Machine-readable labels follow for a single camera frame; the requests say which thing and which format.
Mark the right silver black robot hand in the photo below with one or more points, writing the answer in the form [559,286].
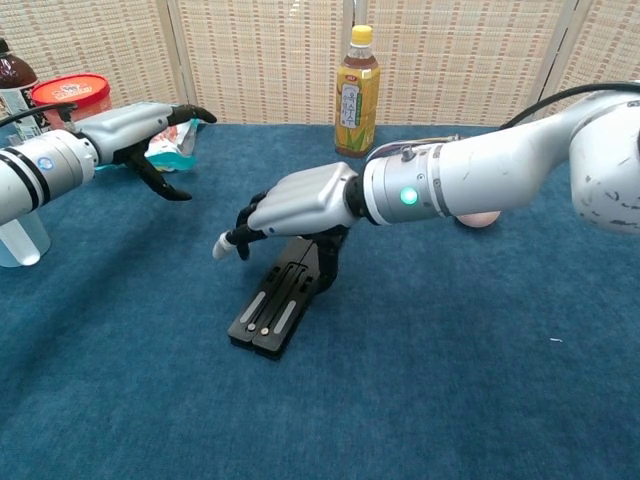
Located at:
[305,200]

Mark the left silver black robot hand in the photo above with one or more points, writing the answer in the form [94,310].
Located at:
[125,127]

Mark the black folding laptop stand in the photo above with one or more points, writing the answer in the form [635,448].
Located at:
[270,320]

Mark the teal snack bag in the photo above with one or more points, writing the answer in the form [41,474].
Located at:
[175,145]

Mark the orange instant noodle cup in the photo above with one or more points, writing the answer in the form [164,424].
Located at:
[70,90]

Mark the yellow tea bottle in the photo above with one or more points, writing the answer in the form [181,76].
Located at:
[356,100]

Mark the woven folding screen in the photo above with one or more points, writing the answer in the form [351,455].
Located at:
[225,60]

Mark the dark sauce bottle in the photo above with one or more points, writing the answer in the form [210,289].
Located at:
[15,75]

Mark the pink ball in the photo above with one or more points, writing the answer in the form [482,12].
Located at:
[477,220]

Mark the blue table mat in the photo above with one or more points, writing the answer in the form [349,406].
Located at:
[150,400]

